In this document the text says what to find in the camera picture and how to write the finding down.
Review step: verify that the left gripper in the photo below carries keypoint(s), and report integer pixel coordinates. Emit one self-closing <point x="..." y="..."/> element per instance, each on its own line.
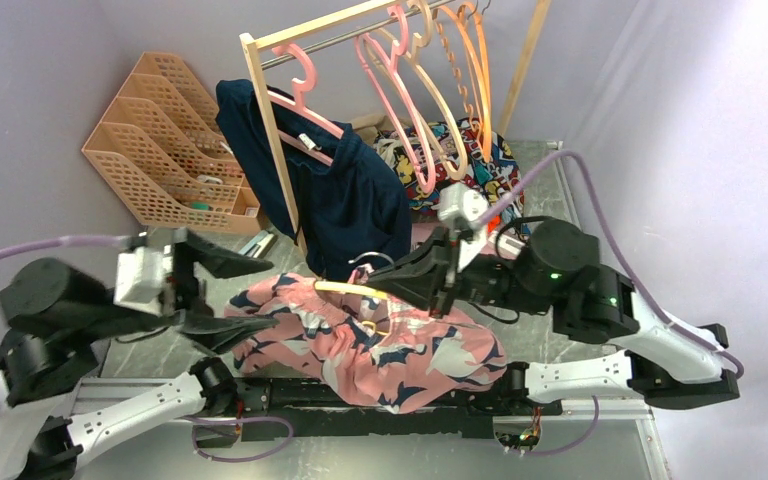
<point x="217" y="332"/>

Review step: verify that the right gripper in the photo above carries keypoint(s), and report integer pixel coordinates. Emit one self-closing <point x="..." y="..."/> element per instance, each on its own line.
<point x="439" y="288"/>

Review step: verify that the pink patterned shorts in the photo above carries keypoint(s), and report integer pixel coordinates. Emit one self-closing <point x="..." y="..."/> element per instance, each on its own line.
<point x="372" y="352"/>

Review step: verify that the yellow hanger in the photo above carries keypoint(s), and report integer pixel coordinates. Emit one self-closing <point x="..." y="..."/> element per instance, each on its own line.
<point x="355" y="289"/>

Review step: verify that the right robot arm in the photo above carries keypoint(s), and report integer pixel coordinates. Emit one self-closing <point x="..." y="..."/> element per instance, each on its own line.
<point x="667" y="363"/>

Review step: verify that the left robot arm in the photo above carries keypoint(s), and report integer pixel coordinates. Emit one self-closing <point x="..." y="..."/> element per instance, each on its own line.
<point x="56" y="313"/>

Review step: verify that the navy blue shorts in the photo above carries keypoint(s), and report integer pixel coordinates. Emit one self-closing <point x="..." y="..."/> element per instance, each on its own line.
<point x="354" y="205"/>

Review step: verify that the orange hanger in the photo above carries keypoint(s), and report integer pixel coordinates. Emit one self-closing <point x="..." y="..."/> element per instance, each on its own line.
<point x="468" y="14"/>

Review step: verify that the pink hanger with navy shorts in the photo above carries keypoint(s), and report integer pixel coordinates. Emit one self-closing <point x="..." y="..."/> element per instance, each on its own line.
<point x="303" y="141"/>

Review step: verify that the beige wooden hanger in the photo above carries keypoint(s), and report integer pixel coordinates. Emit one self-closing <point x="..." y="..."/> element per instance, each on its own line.
<point x="419" y="14"/>

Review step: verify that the tan wavy hanger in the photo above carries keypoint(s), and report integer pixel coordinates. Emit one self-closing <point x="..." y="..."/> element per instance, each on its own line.
<point x="470" y="86"/>

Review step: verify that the pink clipboard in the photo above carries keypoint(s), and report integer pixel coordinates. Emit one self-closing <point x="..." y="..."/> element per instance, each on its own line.
<point x="421" y="231"/>

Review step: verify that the grey stapler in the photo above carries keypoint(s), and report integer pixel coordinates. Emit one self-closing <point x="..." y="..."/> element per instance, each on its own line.
<point x="258" y="245"/>

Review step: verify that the white eraser box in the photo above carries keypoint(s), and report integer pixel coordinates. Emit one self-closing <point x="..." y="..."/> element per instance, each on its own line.
<point x="506" y="246"/>

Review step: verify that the colourful cartoon print cloth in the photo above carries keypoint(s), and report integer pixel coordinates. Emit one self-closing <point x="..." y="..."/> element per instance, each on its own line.
<point x="491" y="176"/>

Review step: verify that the beige plastic file organizer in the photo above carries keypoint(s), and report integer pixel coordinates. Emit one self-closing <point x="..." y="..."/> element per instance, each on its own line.
<point x="157" y="146"/>

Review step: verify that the wooden clothes rack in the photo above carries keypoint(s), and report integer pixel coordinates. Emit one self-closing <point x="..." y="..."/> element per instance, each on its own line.
<point x="282" y="43"/>

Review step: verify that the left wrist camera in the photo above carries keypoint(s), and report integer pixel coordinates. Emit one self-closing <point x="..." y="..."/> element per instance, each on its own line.
<point x="142" y="281"/>

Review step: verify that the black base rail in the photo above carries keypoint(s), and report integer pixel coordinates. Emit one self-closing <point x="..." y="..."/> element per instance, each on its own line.
<point x="315" y="410"/>

